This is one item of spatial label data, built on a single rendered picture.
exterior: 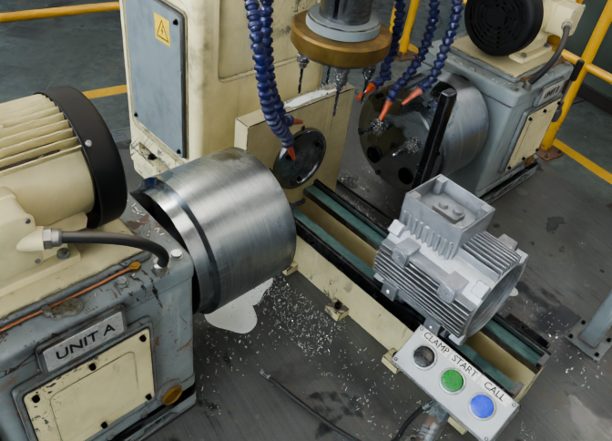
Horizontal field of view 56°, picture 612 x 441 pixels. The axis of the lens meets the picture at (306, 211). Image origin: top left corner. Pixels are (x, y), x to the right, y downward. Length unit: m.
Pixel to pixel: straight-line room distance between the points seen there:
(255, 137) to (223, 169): 0.19
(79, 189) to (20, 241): 0.10
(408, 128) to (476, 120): 0.16
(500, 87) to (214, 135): 0.66
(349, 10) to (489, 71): 0.55
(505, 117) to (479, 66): 0.14
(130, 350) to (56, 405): 0.11
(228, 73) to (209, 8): 0.15
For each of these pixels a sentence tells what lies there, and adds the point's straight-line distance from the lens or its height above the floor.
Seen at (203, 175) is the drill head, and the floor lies 1.16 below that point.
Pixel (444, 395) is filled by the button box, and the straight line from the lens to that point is 0.86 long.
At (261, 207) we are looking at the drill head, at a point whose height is 1.13.
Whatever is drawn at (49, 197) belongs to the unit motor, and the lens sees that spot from 0.72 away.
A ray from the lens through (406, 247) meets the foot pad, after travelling 1.00.
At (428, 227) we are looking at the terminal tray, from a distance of 0.99.
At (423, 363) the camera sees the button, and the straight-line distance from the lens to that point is 0.86.
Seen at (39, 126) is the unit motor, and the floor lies 1.35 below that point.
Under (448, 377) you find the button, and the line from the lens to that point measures 0.85.
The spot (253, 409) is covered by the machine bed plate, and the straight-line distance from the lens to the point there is 1.08.
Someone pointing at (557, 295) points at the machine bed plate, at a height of 0.80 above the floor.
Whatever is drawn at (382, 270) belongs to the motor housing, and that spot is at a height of 1.00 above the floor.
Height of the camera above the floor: 1.73
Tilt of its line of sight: 40 degrees down
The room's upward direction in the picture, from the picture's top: 9 degrees clockwise
